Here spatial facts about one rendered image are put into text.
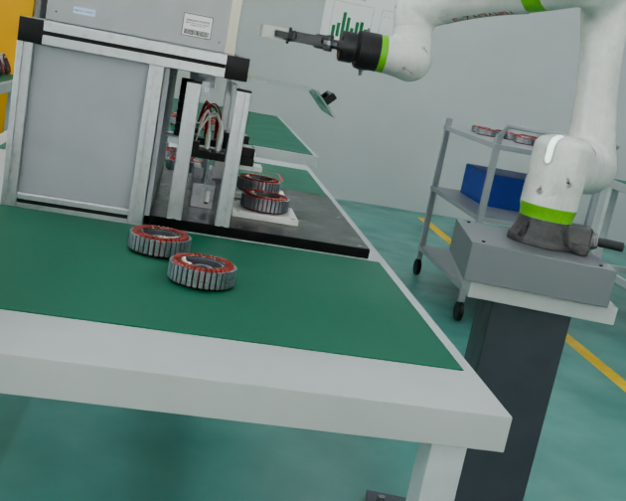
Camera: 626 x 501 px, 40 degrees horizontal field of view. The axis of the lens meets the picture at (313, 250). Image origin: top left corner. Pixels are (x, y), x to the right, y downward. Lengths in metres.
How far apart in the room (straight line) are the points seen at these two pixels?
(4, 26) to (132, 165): 3.83
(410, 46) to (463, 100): 5.47
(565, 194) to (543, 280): 0.22
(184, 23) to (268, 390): 1.01
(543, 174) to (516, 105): 5.82
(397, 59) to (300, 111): 5.21
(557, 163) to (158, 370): 1.16
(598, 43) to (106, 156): 1.15
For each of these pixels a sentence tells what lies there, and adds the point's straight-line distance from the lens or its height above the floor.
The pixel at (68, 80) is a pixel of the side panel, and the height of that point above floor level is 1.01.
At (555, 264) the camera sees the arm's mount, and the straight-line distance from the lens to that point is 1.86.
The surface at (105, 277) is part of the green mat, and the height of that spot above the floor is 0.75.
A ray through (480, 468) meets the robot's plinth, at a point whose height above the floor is 0.29.
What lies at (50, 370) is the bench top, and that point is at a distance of 1.05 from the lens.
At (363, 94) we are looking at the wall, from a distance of 7.40.
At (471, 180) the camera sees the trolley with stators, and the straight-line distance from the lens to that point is 4.90.
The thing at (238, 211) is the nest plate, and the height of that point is 0.78.
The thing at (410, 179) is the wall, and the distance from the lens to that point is 7.58.
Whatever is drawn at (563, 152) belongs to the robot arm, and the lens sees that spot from 1.95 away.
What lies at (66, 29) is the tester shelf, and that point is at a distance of 1.74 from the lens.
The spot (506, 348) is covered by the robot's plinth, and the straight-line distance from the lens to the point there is 1.99.
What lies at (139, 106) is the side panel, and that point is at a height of 0.98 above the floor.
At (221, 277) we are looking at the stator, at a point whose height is 0.78.
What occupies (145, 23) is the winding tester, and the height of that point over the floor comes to 1.15.
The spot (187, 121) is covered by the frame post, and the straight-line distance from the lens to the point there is 1.75.
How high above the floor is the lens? 1.14
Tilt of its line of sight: 13 degrees down
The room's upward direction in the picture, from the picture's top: 11 degrees clockwise
